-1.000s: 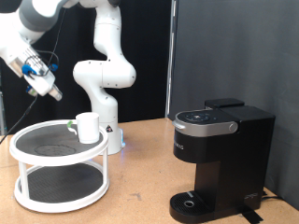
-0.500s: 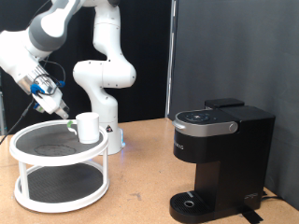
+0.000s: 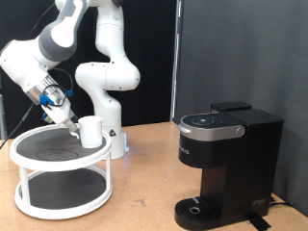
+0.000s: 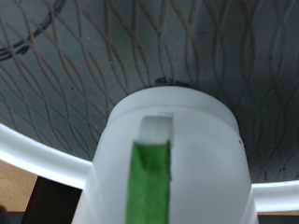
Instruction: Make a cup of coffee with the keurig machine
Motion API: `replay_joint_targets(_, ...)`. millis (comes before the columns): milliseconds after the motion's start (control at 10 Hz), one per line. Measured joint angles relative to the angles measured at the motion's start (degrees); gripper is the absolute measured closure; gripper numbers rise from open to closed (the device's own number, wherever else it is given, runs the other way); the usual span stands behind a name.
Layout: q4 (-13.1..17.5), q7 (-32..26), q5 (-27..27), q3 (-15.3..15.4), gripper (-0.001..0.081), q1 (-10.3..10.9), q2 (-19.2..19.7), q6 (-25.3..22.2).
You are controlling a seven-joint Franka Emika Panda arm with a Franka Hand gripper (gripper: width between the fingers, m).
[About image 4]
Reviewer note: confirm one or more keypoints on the white two-tier turntable stand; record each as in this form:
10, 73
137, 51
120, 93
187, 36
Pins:
124, 46

